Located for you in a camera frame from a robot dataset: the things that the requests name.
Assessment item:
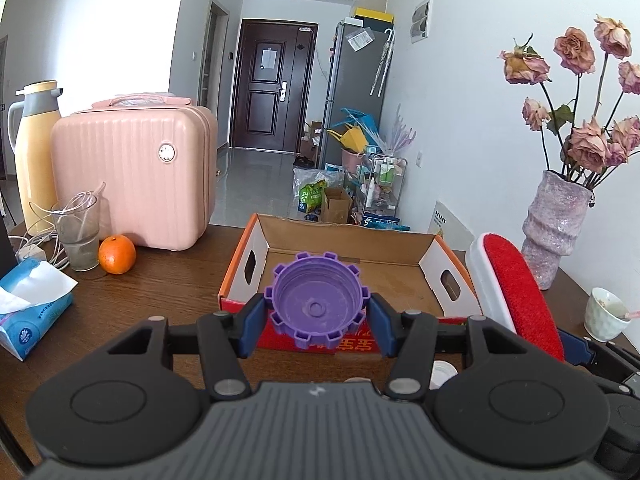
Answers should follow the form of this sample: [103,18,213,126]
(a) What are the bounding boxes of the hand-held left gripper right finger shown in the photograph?
[369,292,566,401]

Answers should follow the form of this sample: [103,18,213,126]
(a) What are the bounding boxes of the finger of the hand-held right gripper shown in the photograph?
[556,329,640,387]

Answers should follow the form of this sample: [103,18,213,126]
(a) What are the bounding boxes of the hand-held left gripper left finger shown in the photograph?
[105,294,268,401]

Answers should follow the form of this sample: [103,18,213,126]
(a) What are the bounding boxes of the purple gear-shaped lid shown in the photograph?
[263,251,371,352]

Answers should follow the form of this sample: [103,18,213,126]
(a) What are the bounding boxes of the red lint brush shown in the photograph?
[465,232,567,363]

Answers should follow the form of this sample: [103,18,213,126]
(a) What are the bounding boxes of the orange-edged cardboard box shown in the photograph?
[217,212,483,356]

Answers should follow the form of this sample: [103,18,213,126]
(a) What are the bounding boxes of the white teacup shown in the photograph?
[584,287,632,343]

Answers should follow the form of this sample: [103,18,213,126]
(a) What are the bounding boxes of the blue package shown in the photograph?
[361,211,403,231]

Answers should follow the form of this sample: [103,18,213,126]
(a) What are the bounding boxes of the white flat board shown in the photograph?
[429,201,476,253]

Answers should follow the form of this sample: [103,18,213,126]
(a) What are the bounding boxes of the pink glitter vase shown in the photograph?
[521,170,596,291]

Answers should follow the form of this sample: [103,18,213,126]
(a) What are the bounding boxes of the small open cardboard box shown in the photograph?
[320,186,353,224]

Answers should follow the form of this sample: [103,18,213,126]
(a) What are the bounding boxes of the green snack bag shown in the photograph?
[298,180,326,213]

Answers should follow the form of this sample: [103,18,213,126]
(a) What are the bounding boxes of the metal storage rack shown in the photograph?
[360,146,408,216]

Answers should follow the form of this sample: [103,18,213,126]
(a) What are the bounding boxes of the orange fruit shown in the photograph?
[98,235,137,275]

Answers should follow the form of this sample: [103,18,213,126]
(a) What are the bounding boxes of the clear plastic bag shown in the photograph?
[292,167,346,196]

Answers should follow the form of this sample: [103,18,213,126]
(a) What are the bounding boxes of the pink bucket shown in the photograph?
[341,147,368,173]

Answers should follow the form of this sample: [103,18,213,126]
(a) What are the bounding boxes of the clear drinking glass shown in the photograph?
[50,182,108,272]

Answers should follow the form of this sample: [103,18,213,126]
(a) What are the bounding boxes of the yellow bag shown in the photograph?
[327,125,368,153]

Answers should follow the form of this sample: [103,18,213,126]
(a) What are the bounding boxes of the purple clothes hangers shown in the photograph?
[387,105,417,153]

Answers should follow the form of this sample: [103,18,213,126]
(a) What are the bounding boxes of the brown cardboard carton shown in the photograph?
[300,121,323,158]

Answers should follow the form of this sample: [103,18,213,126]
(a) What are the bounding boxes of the pink hard-shell suitcase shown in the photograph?
[50,92,219,252]

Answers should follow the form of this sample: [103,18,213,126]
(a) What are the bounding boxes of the dried rose bouquet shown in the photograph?
[497,14,640,191]

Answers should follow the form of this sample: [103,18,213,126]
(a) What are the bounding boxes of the blue tissue pack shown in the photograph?
[0,257,79,362]

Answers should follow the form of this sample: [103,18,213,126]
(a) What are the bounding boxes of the dark brown door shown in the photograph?
[231,18,319,155]

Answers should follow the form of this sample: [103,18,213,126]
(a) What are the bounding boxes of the grey refrigerator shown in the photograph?
[317,20,396,168]

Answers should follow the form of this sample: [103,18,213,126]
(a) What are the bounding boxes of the white folded umbrella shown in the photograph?
[370,29,396,97]

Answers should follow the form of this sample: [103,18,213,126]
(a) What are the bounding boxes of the yellow thermos jug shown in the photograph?
[6,80,65,236]

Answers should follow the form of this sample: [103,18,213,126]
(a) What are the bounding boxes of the paper sheet in sleeve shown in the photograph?
[347,27,376,52]

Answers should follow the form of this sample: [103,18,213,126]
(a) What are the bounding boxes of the yellow flat box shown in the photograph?
[350,6,395,25]

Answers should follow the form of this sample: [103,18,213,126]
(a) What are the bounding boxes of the blue folded frame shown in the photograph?
[340,107,381,136]

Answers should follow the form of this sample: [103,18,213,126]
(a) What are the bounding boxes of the white charger cables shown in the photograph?
[7,202,71,271]

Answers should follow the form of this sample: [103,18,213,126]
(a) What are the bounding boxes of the white wall panel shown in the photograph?
[409,0,434,43]

